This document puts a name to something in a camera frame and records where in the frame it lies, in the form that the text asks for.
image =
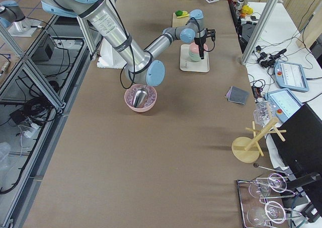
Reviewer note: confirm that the black power box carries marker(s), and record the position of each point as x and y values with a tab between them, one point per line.
44	51

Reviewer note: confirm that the small pink bowl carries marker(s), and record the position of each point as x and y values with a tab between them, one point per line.
194	48

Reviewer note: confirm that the blue teach pendant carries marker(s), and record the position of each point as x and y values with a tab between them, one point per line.
290	75
285	103

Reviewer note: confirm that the metal ice scoop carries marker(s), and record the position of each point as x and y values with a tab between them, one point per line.
140	97

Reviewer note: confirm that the blue teach pendant far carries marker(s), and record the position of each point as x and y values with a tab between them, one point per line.
290	75

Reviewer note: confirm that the blue teach pendant near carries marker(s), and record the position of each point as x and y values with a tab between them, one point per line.
285	103

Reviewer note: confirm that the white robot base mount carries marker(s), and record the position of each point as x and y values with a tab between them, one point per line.
109	58

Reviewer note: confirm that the wooden cup tree stand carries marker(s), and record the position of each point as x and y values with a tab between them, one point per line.
248	149

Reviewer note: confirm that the wine glass lower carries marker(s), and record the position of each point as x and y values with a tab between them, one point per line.
272	213

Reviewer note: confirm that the large pink ice bowl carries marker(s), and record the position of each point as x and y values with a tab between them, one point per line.
152	96

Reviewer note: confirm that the cream rabbit tray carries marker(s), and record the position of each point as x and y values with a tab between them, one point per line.
187	64

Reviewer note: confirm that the black computer monitor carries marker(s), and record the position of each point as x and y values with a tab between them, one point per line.
301	150

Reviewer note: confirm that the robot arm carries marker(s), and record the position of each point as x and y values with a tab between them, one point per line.
13	18
141	67

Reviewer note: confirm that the bamboo cutting board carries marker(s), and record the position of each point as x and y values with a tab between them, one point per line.
179	22

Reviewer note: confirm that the grey purple cloth stack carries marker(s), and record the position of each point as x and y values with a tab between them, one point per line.
237	95

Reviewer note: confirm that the aluminium frame post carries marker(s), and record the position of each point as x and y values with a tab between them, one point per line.
265	15

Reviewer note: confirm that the wine glass upper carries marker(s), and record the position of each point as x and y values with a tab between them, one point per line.
264	187

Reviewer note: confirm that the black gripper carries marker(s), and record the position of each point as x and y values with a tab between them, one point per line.
200	42

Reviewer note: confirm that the wine glass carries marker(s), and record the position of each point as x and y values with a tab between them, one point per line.
264	187
272	213

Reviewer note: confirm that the wire glass rack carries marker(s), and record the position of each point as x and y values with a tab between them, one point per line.
260	201

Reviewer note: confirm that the green bowl stack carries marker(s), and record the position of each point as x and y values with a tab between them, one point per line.
196	57

